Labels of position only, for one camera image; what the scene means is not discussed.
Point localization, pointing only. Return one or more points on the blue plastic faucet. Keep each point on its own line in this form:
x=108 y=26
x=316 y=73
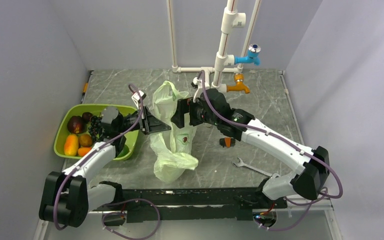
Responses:
x=252 y=56

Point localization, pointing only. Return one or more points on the orange fake carrot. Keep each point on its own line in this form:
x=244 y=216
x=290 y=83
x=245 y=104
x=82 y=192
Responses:
x=82 y=151

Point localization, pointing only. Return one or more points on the dark red fake apple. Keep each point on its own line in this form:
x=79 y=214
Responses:
x=76 y=125

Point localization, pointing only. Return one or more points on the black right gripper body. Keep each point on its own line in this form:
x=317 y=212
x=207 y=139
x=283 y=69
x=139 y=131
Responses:
x=198 y=114

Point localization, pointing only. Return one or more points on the dark maroon fake plum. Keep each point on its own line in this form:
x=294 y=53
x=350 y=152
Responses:
x=86 y=117

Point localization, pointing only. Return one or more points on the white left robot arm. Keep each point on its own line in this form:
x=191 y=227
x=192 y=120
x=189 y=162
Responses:
x=66 y=199

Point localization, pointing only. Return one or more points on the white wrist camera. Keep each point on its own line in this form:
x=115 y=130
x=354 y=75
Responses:
x=138 y=96
x=199 y=85

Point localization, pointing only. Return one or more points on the black orange small tool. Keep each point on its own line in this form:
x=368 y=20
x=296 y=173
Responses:
x=227 y=142

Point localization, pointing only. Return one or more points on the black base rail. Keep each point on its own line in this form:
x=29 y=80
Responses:
x=239 y=203

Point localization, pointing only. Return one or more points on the silver metal wrench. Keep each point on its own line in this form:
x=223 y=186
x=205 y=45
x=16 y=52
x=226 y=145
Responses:
x=239 y=163

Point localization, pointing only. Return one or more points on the brown fake kiwi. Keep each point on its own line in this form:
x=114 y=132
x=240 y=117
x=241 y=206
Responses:
x=85 y=141

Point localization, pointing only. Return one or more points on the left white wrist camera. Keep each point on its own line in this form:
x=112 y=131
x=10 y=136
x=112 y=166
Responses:
x=138 y=96

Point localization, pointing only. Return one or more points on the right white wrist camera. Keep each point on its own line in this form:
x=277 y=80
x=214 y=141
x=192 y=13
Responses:
x=199 y=85

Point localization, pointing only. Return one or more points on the orange plastic faucet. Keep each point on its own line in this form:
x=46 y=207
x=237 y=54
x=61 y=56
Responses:
x=239 y=85

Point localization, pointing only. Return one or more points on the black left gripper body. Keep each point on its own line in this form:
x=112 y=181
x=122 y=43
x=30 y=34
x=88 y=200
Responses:
x=128 y=121

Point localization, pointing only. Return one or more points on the yellow orange fake mango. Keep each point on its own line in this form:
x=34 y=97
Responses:
x=71 y=145

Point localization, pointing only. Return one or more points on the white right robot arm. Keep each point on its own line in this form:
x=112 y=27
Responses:
x=308 y=166

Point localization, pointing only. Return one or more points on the dark fake grape bunch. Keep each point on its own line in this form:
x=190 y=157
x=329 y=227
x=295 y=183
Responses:
x=95 y=129

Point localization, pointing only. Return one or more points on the white PVC pipe frame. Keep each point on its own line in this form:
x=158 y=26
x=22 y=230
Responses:
x=219 y=32

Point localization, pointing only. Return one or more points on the light green plastic bag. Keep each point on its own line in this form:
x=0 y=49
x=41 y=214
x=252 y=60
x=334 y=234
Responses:
x=173 y=148

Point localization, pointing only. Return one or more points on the dark green fake avocado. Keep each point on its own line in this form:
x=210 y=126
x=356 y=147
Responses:
x=124 y=151

